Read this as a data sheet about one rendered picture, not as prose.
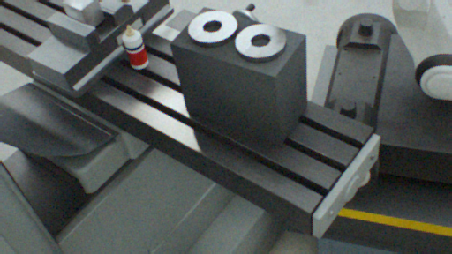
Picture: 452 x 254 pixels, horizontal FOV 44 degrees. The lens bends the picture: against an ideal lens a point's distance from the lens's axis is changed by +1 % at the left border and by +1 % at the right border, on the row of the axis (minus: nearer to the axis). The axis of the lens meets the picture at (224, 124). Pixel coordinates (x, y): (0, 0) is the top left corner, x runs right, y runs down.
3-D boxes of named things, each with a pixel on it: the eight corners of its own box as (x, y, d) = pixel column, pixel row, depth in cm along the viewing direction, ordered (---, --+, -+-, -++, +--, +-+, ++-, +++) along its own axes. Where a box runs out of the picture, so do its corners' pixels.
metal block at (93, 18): (86, 11, 130) (79, -11, 126) (105, 18, 128) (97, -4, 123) (71, 24, 128) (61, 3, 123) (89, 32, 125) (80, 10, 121)
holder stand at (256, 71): (216, 75, 123) (202, -1, 108) (308, 105, 114) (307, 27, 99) (186, 112, 117) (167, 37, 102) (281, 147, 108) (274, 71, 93)
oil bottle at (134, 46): (139, 56, 131) (127, 18, 122) (152, 61, 129) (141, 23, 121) (127, 65, 129) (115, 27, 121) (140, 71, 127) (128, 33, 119)
